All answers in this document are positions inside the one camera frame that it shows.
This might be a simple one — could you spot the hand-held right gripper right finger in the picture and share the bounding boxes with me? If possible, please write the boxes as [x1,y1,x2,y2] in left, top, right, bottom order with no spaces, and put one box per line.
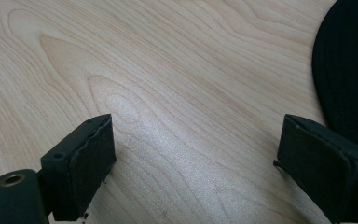
[273,113,358,224]

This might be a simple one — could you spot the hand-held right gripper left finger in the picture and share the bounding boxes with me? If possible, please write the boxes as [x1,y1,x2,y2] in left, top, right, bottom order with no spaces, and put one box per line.
[39,113,117,222]

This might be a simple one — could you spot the black round cloth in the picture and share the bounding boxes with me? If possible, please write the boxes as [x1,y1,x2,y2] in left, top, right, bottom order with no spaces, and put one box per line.
[311,0,358,155]

